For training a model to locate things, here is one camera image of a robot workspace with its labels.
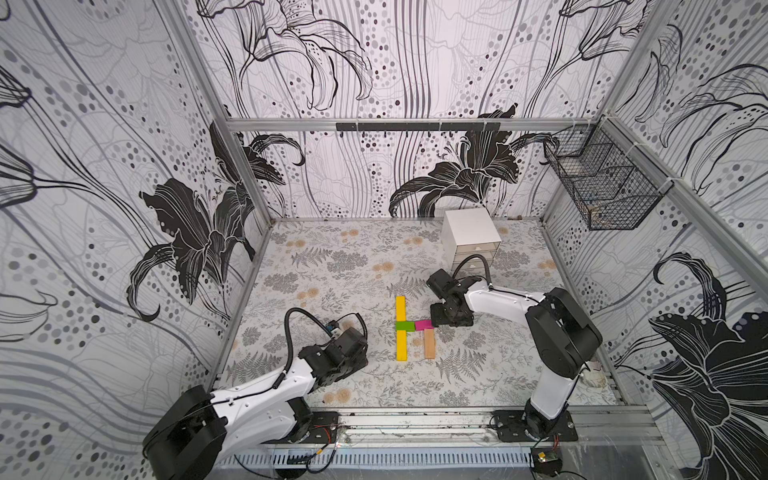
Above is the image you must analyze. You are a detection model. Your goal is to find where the natural wood building block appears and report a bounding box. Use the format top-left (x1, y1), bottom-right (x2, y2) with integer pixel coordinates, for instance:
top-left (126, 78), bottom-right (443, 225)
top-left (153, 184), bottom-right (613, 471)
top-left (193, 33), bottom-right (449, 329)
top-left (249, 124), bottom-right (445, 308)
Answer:
top-left (423, 329), bottom-right (436, 360)

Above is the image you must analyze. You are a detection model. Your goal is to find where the magenta building block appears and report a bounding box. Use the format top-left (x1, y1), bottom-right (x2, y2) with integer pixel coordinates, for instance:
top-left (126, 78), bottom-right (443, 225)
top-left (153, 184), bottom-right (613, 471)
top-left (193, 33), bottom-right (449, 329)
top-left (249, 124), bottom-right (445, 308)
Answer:
top-left (414, 320), bottom-right (433, 331)

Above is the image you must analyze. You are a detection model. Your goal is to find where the green building block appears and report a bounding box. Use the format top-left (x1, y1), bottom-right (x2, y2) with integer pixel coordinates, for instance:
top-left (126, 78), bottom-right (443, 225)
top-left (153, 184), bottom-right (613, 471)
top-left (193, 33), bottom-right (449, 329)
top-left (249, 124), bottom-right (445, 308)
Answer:
top-left (395, 321), bottom-right (416, 332)

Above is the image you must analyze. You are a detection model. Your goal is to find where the yellow building block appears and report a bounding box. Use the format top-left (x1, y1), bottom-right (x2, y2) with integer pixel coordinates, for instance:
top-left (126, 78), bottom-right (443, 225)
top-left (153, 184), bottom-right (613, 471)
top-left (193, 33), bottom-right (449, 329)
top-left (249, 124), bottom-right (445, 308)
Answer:
top-left (396, 330), bottom-right (408, 362)
top-left (395, 296), bottom-right (407, 322)

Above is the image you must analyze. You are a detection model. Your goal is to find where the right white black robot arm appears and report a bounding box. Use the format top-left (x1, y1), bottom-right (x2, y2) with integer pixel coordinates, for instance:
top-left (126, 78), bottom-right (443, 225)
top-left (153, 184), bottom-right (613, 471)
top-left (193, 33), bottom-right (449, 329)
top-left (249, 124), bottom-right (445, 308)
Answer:
top-left (426, 269), bottom-right (603, 437)

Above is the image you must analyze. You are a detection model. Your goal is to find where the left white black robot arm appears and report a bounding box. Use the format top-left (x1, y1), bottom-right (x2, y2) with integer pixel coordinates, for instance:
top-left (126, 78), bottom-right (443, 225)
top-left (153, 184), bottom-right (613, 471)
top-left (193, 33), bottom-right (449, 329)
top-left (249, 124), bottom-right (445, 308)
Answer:
top-left (142, 328), bottom-right (368, 479)

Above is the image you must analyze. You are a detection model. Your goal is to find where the white mini drawer cabinet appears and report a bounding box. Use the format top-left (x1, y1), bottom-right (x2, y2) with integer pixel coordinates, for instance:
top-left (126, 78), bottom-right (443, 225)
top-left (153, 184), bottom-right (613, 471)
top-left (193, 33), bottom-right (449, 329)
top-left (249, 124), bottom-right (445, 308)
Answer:
top-left (441, 208), bottom-right (502, 270)

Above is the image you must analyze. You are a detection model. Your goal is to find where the crumpled beige cloth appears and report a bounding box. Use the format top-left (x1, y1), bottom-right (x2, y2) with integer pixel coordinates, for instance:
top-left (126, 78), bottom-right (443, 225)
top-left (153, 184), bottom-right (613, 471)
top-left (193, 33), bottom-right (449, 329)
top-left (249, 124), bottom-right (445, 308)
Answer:
top-left (581, 361), bottom-right (608, 389)

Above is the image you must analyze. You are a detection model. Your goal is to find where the small electronics board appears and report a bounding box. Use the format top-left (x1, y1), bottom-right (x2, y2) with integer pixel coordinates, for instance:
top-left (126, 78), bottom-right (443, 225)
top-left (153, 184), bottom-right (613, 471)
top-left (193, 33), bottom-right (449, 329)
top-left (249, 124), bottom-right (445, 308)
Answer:
top-left (530, 448), bottom-right (563, 478)

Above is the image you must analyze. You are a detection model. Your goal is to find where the right black camera cable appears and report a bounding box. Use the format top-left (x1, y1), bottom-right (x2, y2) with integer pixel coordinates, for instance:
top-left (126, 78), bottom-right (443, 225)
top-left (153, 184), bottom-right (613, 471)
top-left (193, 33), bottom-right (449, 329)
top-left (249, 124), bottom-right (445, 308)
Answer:
top-left (452, 253), bottom-right (493, 286)

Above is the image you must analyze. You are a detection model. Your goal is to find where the black camera cable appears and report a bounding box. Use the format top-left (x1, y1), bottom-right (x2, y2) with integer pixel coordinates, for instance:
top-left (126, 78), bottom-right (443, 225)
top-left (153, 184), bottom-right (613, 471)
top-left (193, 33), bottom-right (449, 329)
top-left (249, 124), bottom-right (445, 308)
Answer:
top-left (452, 253), bottom-right (493, 286)
top-left (272, 307), bottom-right (368, 388)

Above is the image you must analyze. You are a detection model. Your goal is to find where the left black camera cable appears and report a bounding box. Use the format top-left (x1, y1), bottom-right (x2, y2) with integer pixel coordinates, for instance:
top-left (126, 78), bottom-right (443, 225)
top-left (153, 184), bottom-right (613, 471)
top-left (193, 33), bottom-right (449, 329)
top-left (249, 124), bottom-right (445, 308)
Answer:
top-left (272, 307), bottom-right (368, 388)

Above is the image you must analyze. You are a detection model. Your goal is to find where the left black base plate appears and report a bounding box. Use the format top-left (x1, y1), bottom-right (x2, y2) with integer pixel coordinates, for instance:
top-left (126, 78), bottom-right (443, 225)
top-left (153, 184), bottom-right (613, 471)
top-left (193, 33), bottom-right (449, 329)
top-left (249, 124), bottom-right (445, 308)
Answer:
top-left (285, 411), bottom-right (340, 445)

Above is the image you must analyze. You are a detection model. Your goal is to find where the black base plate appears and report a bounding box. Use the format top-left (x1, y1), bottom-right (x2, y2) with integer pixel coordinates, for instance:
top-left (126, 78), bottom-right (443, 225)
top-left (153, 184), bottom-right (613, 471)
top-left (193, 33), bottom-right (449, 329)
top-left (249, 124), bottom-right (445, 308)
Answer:
top-left (488, 409), bottom-right (579, 443)
top-left (285, 411), bottom-right (340, 445)

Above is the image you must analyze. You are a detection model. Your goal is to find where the white slotted cable duct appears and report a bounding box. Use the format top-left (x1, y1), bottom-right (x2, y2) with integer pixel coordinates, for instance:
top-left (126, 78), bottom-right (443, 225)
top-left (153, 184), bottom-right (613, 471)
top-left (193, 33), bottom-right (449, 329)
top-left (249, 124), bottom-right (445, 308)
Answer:
top-left (219, 447), bottom-right (532, 470)

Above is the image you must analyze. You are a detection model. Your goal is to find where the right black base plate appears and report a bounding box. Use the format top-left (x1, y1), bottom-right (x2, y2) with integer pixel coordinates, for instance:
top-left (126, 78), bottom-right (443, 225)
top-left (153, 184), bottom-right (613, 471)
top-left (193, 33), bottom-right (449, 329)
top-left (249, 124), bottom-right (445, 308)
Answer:
top-left (488, 409), bottom-right (579, 443)

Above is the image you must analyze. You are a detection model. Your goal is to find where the black wall mounted bar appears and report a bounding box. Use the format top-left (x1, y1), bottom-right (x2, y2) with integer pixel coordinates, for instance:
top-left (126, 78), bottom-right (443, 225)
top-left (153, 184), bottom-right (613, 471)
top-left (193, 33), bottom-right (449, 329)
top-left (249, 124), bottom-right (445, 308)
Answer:
top-left (335, 121), bottom-right (501, 132)

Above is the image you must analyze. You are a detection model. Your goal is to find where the black wire basket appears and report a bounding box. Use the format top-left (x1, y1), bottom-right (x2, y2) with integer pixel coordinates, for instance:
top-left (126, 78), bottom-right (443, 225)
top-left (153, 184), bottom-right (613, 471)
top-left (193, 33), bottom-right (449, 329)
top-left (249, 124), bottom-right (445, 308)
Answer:
top-left (544, 122), bottom-right (671, 231)

